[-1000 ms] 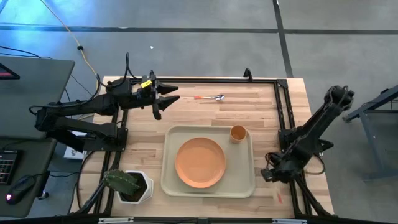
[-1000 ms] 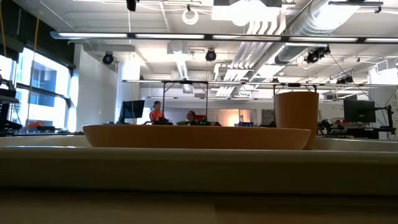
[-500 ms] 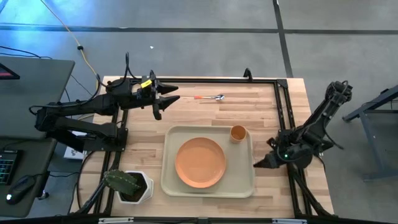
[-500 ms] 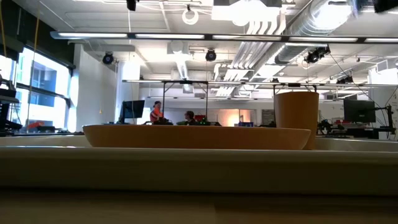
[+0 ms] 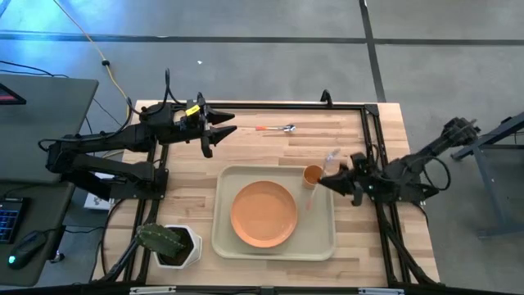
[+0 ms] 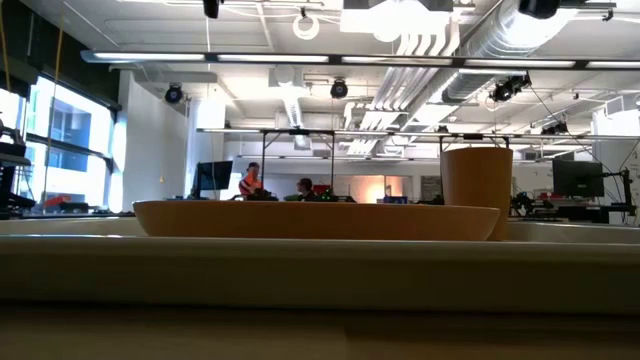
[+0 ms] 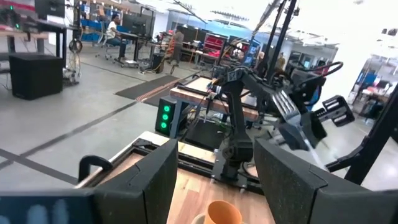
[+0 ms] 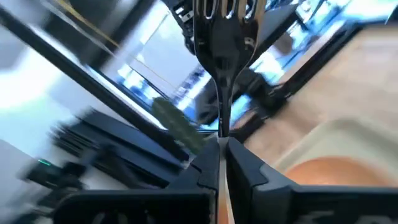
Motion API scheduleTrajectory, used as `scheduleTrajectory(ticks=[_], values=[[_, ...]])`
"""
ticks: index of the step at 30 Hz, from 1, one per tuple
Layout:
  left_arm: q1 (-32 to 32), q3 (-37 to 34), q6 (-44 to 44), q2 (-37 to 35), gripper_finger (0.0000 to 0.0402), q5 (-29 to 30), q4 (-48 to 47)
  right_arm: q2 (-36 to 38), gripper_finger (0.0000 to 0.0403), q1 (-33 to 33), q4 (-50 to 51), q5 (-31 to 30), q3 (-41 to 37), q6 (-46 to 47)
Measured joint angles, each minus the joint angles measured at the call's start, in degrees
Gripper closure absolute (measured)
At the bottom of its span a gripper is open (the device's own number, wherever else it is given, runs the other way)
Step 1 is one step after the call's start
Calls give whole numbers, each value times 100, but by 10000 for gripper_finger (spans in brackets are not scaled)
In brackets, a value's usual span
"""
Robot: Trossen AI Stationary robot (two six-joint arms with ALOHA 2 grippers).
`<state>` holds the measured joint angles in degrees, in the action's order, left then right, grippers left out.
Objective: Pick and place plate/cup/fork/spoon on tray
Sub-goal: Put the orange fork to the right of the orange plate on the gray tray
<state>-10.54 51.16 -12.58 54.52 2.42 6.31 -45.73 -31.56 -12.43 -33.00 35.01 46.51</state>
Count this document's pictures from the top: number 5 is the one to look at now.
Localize white printed paper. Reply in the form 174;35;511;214
84;170;116;211

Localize orange plate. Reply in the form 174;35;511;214
230;180;299;249

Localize black device with red screen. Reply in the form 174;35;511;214
0;83;27;106

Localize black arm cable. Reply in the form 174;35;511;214
122;67;185;124
423;157;452;192

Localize black diagonal frame strut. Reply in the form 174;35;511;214
97;237;142;284
374;202;437;287

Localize cream plastic tray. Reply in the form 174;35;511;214
211;164;337;262

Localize clear plastic bottle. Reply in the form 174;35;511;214
305;147;341;211

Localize grey metal stand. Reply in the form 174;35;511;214
449;110;524;239

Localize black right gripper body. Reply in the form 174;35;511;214
347;152;388;207

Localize white plant pot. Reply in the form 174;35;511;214
151;224;203;270

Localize black computer mouse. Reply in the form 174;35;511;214
7;229;47;270

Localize yellow cable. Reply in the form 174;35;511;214
52;0;133;114

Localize black aluminium table frame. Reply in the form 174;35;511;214
92;100;441;295

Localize black keyboard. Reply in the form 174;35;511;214
0;197;29;245

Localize grey desk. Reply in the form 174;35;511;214
0;73;100;288

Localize orange-handled metal spoon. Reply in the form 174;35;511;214
255;124;296;134

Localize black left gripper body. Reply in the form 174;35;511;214
171;92;215;160

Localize white bracket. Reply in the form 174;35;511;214
358;287;405;295
129;285;177;295

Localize black floor cable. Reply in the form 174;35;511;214
0;60;124;128

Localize green cactus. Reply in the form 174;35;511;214
135;223;186;258

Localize orange cup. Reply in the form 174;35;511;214
301;164;324;191

